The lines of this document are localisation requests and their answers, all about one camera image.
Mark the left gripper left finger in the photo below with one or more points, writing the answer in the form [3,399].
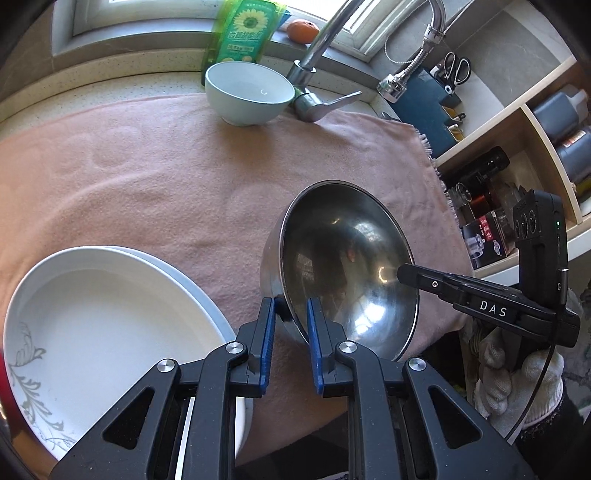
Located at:
[178,419]

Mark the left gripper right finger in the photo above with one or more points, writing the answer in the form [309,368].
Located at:
[405,420]

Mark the white plate grey leaf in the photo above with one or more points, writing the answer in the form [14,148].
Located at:
[84,324]

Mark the large steel bowl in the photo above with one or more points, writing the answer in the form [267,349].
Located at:
[336,242]

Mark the red steel bowl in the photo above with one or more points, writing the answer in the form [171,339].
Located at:
[10,422]

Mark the chrome kitchen faucet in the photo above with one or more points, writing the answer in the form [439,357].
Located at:
[309,108]

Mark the right white gloved hand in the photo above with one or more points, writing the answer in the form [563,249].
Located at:
[515,401]

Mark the red black box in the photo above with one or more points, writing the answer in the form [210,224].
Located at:
[489,239]

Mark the wooden shelf unit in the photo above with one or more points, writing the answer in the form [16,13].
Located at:
[534,162]

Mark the dark bottle on shelf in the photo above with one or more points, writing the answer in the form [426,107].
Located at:
[562,112]

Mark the blue knife block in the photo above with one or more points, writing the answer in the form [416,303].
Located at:
[430,109]

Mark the pink towel mat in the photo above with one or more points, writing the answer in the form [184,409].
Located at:
[167,176]

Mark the black scissors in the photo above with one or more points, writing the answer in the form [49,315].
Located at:
[452,71]

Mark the pale blue ceramic bowl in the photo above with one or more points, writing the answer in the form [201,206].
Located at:
[246,94]

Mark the orange fruit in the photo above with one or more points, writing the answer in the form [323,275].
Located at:
[302,31]

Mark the green dish soap bottle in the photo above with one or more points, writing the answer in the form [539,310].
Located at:
[241,30]

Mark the black camera box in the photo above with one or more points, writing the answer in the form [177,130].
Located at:
[541,239]

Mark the window frame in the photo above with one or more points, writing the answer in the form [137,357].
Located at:
[84,30]

